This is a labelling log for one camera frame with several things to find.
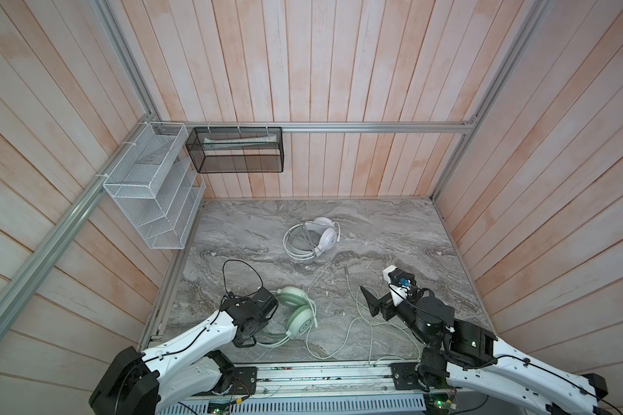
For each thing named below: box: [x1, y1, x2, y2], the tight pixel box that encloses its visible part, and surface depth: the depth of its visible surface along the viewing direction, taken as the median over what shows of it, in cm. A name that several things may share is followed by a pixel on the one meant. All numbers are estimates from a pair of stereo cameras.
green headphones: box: [255, 286, 319, 348], surface depth 81 cm
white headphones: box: [282, 216, 341, 261], surface depth 102 cm
